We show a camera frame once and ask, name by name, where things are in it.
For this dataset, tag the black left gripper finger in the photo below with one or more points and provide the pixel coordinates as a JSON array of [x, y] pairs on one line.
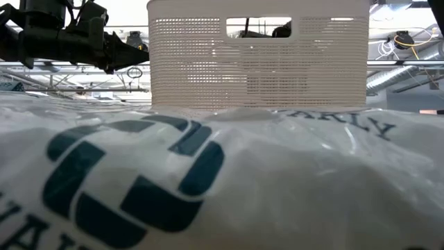
[[130, 55]]

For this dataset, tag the white printed plastic package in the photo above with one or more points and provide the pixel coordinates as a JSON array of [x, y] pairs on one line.
[[277, 180]]

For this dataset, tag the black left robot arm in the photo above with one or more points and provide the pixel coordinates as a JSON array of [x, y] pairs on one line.
[[41, 45]]

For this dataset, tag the white perforated plastic basket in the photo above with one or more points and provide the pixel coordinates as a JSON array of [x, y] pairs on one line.
[[256, 76]]

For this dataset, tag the silver ceiling beam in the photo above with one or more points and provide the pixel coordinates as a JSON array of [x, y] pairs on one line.
[[69, 63]]

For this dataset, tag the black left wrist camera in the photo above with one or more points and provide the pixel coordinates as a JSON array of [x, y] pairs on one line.
[[93, 17]]

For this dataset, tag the silver air duct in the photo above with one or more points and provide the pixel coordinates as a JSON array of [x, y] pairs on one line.
[[388, 80]]

